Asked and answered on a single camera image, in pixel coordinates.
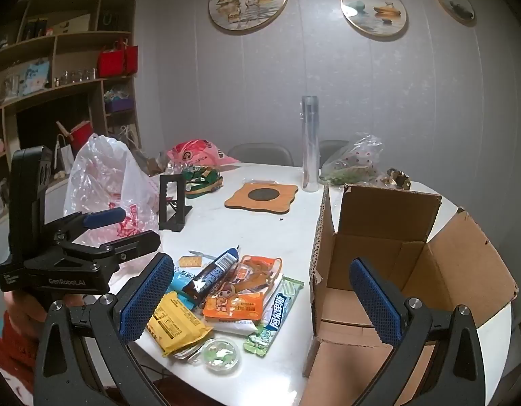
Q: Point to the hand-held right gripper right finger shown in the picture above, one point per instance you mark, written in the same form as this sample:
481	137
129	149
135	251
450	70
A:
374	300

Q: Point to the person's left hand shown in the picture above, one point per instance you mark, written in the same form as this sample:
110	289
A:
25	308

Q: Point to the medium round wall picture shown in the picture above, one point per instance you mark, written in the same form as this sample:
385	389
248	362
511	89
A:
373	10

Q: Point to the round clear jelly cup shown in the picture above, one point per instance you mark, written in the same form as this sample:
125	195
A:
220	353

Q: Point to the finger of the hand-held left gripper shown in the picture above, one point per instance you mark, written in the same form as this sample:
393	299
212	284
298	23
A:
103	218
133	245

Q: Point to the red gift bags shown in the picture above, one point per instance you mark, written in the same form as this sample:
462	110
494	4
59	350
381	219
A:
116	61

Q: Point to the small cracker packet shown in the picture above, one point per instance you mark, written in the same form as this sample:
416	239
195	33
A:
190	261

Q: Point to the brown paper bag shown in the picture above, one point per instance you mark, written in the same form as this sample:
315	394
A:
152	163

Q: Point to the small round wall picture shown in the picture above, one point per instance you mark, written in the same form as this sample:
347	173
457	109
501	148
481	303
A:
455	3

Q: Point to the grey chair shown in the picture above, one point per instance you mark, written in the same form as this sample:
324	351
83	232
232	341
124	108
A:
330	150
260	152

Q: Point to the wooden shelf unit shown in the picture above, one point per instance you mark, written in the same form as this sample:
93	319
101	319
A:
74	38

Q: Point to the gold foil wrapper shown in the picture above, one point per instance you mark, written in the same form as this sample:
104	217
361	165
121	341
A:
398	177

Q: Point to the pink plastic bag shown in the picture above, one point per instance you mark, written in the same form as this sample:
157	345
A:
201	150

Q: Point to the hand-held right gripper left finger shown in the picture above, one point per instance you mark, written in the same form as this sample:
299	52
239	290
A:
146	300

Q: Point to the cardboard box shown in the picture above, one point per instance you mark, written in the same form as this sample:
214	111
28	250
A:
370	220

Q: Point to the black stand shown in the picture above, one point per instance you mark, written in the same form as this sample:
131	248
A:
175	218

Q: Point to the blue picture box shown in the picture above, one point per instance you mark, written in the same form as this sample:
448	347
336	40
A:
34	76

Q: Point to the green and white candy packet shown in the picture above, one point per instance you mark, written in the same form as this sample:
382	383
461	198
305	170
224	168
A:
279	308

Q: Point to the light blue snack packet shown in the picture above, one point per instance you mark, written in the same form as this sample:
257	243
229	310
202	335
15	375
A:
182	279

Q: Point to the yellow snack packet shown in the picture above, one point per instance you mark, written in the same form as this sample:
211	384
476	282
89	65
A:
175	321

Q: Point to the white and red plastic bag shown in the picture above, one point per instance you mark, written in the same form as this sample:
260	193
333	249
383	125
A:
99	169

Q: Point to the purple box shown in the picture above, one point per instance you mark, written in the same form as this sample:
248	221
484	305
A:
116	105

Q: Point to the orange clear snack packet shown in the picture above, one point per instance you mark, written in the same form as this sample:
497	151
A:
256	273

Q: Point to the white paper bag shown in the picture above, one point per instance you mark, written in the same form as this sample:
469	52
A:
65	154

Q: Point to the dotted clear bag of greens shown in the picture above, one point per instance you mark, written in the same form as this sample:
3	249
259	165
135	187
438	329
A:
353	160

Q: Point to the black and blue snack bar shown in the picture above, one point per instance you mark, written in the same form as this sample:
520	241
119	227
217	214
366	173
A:
209	275

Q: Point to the clear plastic wrap roll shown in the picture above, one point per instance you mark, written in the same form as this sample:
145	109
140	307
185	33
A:
310	143

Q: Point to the orange cartoon snack packet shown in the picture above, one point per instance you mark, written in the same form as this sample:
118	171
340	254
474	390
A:
230	304

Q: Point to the wooden trivet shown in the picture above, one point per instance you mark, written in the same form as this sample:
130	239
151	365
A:
243	201

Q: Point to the green snack bag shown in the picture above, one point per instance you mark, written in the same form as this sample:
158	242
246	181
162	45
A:
203	179

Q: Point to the red paper bag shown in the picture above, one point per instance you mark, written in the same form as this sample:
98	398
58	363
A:
81	137

